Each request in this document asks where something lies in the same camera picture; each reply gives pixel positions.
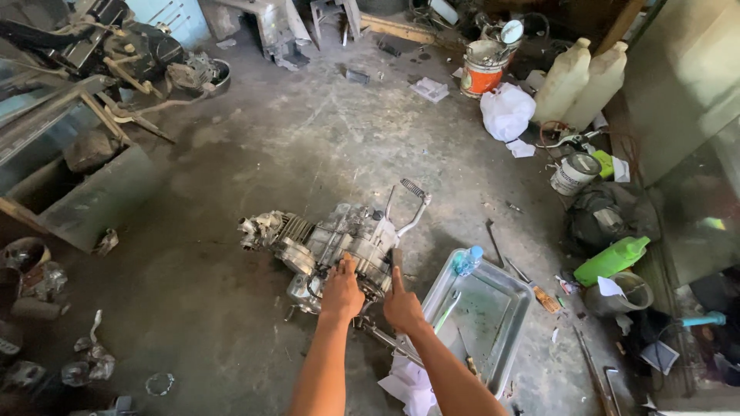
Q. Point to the person's right hand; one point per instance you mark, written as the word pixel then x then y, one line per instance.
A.
pixel 403 312

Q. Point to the person's left hand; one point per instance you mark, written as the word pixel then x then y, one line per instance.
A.
pixel 341 296

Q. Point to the person's left fingers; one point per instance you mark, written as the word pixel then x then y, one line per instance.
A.
pixel 348 267

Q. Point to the grey motorcycle engine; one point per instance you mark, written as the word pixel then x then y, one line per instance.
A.
pixel 341 242

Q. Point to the long metal bar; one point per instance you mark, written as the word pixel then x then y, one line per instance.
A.
pixel 387 340

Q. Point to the clear bottle with blue cap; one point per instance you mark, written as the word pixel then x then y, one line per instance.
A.
pixel 467 261

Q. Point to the white cloth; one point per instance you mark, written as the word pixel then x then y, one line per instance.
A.
pixel 407 384

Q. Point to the black metal tool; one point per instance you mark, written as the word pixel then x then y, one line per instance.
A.
pixel 493 242

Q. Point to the metal tray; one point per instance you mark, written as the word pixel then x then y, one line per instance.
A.
pixel 491 323

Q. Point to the small dark block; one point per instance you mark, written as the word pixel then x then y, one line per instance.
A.
pixel 357 76

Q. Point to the flat white package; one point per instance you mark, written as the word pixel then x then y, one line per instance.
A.
pixel 429 89

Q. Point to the white paper scrap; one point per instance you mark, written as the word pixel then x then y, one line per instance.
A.
pixel 521 149

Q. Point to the white plastic bag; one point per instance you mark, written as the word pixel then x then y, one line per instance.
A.
pixel 507 112

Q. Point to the orange bucket with parts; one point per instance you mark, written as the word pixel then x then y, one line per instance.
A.
pixel 481 72

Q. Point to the white paint can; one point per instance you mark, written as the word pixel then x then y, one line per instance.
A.
pixel 572 174

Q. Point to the grey plastic fairing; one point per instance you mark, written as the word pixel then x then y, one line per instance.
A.
pixel 280 34

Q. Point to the small crumpled metal piece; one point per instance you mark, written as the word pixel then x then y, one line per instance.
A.
pixel 107 241

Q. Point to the wooden plank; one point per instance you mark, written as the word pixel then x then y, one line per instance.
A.
pixel 399 28

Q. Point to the grey stool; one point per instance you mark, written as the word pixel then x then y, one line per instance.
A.
pixel 335 14

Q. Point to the black bag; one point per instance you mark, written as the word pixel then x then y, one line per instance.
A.
pixel 601 216

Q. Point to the green plastic bottle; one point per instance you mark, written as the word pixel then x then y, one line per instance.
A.
pixel 610 261

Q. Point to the metal rods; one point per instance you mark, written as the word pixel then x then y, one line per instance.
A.
pixel 595 375

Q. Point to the crumpled clear plastic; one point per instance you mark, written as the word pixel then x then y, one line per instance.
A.
pixel 92 358

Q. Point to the grey metal trough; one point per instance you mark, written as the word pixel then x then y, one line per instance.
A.
pixel 86 190

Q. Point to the yellow green container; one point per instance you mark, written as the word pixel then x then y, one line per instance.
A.
pixel 603 163

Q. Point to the white plastic jerry can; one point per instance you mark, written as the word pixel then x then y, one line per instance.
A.
pixel 598 92
pixel 561 86

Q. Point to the grey pot with paper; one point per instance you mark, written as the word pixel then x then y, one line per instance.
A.
pixel 627 294

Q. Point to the round mirror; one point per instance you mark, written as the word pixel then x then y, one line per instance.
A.
pixel 512 31

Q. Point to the heap of motorcycle parts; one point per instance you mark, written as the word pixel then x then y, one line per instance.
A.
pixel 133 55

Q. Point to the white paper sheet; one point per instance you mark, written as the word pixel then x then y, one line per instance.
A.
pixel 659 357

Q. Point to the pile of dark engine parts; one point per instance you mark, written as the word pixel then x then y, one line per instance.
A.
pixel 26 289

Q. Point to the grey cabinet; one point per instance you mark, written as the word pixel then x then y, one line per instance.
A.
pixel 676 81

